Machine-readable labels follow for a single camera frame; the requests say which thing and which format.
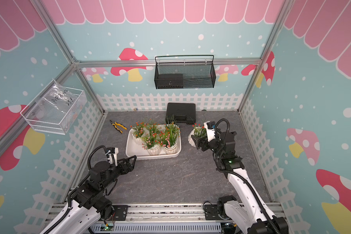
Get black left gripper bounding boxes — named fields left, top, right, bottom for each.
left=100, top=156, right=137, bottom=191

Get grass pot corner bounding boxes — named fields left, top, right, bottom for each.
left=188, top=123, right=207, bottom=147

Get pink flower pot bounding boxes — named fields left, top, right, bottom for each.
left=141, top=133, right=161, bottom=156
left=159, top=122, right=180, bottom=155

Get white plastic storage box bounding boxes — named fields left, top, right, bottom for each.
left=126, top=124, right=181, bottom=160

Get orange flower pot front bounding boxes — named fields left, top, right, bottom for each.
left=146, top=119, right=161, bottom=135

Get pink flower pot front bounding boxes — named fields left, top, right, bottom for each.
left=141, top=133, right=161, bottom=156

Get red flower pot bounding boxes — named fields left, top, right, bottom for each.
left=131, top=122, right=146, bottom=145

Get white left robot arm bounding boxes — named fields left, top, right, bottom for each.
left=41, top=145, right=137, bottom=234

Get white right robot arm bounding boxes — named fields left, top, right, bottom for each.
left=190, top=119, right=289, bottom=234

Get black box in basket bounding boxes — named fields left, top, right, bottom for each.
left=155, top=74, right=184, bottom=89

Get black plastic tool case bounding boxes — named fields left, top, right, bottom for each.
left=165, top=102, right=196, bottom=125

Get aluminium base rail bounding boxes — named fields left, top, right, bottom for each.
left=41, top=202, right=285, bottom=233

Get yellow handled pliers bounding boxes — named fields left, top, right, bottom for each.
left=109, top=120, right=127, bottom=134

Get black wire mesh basket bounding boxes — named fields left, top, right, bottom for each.
left=154, top=55, right=216, bottom=89

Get clear acrylic wall bin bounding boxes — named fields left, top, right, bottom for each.
left=20, top=80, right=87, bottom=135

